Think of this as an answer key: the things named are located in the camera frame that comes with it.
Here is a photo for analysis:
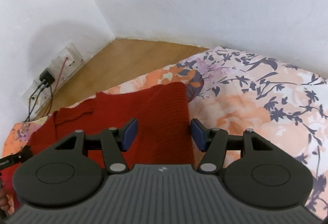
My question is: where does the floral orange bedsheet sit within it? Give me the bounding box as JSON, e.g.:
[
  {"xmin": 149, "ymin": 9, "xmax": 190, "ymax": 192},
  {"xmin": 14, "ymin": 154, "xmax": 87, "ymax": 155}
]
[{"xmin": 3, "ymin": 46, "xmax": 327, "ymax": 218}]

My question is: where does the black power adapter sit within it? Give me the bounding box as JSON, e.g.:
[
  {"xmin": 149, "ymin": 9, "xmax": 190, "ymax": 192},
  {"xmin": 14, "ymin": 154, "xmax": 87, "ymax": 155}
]
[{"xmin": 39, "ymin": 68, "xmax": 55, "ymax": 88}]

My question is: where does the person hand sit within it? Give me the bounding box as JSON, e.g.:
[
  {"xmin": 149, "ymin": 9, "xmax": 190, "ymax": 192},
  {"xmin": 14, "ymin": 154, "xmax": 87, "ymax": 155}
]
[{"xmin": 0, "ymin": 182, "xmax": 11, "ymax": 218}]

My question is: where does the white wall socket panel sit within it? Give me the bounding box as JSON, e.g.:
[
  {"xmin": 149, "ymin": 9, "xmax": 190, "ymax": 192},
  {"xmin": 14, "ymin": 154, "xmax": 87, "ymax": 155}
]
[{"xmin": 20, "ymin": 43, "xmax": 84, "ymax": 111}]

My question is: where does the red knit cardigan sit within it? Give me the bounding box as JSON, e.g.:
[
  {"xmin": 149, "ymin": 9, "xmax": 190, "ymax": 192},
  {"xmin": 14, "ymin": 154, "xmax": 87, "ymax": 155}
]
[{"xmin": 1, "ymin": 82, "xmax": 194, "ymax": 210}]

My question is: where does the red cable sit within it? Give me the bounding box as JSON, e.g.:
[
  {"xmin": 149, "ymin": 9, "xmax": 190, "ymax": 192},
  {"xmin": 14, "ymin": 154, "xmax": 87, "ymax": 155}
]
[{"xmin": 38, "ymin": 56, "xmax": 69, "ymax": 118}]

